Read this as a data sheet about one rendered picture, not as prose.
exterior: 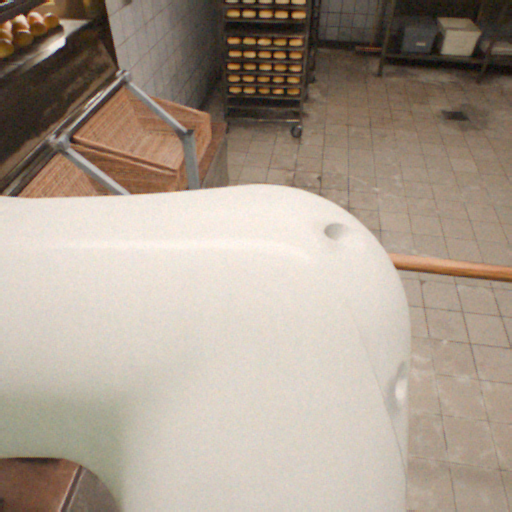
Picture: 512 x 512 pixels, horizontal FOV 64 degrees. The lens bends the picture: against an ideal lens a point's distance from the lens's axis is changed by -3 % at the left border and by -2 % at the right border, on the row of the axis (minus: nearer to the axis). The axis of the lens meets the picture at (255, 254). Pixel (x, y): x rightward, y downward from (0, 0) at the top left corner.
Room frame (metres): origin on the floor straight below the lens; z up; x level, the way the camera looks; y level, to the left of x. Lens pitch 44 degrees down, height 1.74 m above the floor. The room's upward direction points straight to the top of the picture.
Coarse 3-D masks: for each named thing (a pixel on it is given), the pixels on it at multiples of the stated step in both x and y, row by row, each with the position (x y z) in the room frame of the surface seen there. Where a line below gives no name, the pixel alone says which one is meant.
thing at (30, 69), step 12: (84, 24) 2.11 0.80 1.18; (96, 24) 2.12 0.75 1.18; (72, 36) 1.93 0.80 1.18; (84, 36) 1.99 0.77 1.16; (48, 48) 1.78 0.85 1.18; (60, 48) 1.79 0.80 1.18; (72, 48) 1.87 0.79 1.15; (36, 60) 1.64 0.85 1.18; (48, 60) 1.68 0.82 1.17; (12, 72) 1.52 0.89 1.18; (24, 72) 1.52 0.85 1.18; (36, 72) 1.59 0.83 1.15; (0, 84) 1.41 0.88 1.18; (12, 84) 1.44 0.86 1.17; (24, 84) 1.50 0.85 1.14; (0, 96) 1.36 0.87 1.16
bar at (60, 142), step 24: (120, 72) 1.52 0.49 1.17; (96, 96) 1.31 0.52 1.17; (144, 96) 1.50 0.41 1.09; (72, 120) 1.14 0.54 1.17; (168, 120) 1.49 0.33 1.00; (48, 144) 1.00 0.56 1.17; (192, 144) 1.47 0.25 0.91; (24, 168) 0.88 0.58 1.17; (96, 168) 1.04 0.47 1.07; (192, 168) 1.47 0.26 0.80; (0, 192) 0.78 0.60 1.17; (120, 192) 1.01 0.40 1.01
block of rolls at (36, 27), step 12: (12, 24) 1.96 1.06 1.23; (24, 24) 1.98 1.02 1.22; (36, 24) 1.95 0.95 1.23; (48, 24) 2.04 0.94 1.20; (0, 36) 1.82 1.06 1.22; (12, 36) 1.88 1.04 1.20; (24, 36) 1.82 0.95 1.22; (36, 36) 1.92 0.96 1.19; (0, 48) 1.68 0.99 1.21; (12, 48) 1.72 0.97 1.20
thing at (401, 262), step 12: (396, 264) 0.55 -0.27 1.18; (408, 264) 0.54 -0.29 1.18; (420, 264) 0.54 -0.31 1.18; (432, 264) 0.54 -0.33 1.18; (444, 264) 0.54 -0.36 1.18; (456, 264) 0.54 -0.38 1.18; (468, 264) 0.54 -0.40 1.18; (480, 264) 0.54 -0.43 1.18; (468, 276) 0.53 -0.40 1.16; (480, 276) 0.52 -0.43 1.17; (492, 276) 0.52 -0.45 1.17; (504, 276) 0.52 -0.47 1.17
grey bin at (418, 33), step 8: (400, 16) 5.10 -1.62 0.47; (408, 16) 5.10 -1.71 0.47; (416, 16) 5.11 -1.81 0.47; (424, 16) 5.11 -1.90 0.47; (400, 24) 5.00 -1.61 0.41; (408, 24) 4.79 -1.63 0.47; (416, 24) 4.79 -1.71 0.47; (424, 24) 4.80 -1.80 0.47; (432, 24) 4.80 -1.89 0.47; (400, 32) 4.91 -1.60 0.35; (408, 32) 4.67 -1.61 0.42; (416, 32) 4.65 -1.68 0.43; (424, 32) 4.64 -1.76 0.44; (432, 32) 4.62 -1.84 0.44; (400, 40) 4.81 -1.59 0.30; (408, 40) 4.67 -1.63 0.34; (416, 40) 4.66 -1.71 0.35; (424, 40) 4.64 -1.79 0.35; (432, 40) 4.63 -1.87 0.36; (400, 48) 4.70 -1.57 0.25; (408, 48) 4.67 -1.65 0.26; (416, 48) 4.66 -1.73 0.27; (424, 48) 4.64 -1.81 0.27
